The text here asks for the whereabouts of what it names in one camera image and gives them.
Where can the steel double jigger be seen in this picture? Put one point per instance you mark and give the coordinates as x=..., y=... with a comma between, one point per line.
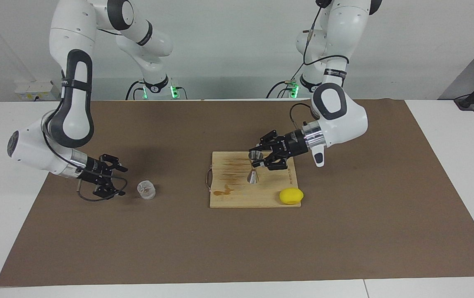
x=252, y=178

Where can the wooden cutting board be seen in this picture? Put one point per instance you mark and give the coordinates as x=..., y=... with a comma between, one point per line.
x=236, y=194

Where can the yellow lemon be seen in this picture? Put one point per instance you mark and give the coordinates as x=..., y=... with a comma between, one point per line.
x=290, y=196

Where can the white wall power strip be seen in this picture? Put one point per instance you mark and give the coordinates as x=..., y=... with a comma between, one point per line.
x=34, y=89

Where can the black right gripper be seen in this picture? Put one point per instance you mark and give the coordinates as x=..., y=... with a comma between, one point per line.
x=96, y=171

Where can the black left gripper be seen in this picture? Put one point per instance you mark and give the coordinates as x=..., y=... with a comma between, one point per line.
x=291, y=145

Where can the brown table mat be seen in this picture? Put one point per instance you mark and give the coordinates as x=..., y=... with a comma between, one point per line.
x=96, y=231

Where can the small clear glass cup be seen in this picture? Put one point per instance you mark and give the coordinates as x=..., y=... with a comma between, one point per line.
x=146, y=191

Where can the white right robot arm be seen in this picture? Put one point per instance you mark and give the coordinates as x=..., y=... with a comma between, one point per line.
x=71, y=103

